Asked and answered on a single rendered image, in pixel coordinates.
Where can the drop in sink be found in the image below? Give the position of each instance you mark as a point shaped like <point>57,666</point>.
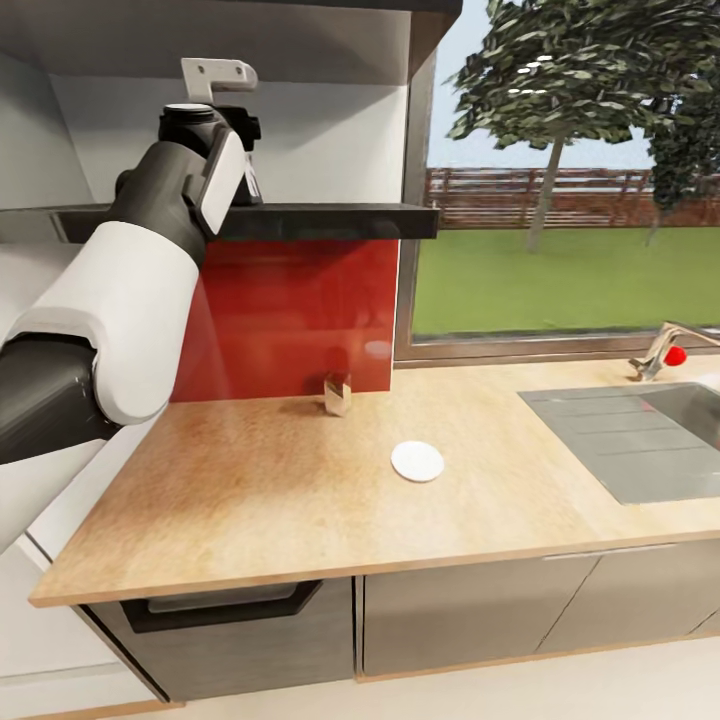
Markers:
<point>644,443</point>

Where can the saucer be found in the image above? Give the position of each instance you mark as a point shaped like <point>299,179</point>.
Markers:
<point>417,460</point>

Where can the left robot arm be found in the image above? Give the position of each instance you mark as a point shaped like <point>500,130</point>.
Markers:
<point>100,350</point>

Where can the dishwasher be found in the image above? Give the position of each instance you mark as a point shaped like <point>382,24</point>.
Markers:
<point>234,641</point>

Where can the bottle of coffee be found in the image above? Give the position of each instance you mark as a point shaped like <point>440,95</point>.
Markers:
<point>248,193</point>

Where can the water glass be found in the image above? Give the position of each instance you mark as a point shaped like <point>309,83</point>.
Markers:
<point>338,393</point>

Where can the countertop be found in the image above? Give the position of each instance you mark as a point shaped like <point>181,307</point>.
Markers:
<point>246,492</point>

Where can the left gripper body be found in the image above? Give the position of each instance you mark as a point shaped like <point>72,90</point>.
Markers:
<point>237,119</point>

